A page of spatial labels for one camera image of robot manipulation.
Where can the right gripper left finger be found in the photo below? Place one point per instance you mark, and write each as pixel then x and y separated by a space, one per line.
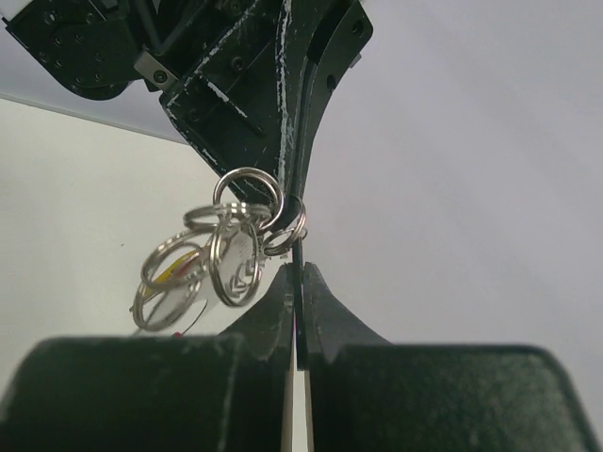
pixel 226 392

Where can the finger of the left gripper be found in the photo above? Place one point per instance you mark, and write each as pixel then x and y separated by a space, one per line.
pixel 236 96
pixel 334 48

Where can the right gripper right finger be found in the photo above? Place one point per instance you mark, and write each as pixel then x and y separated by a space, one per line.
pixel 366 394

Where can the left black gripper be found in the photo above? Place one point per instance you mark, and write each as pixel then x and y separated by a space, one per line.
pixel 96 49

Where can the yellow key tag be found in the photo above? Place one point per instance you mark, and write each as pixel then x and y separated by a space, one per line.
pixel 174 275

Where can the red handled key organizer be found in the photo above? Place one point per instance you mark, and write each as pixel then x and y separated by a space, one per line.
pixel 236 238

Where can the black key tag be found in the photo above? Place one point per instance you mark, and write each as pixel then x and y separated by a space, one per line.
pixel 300 336

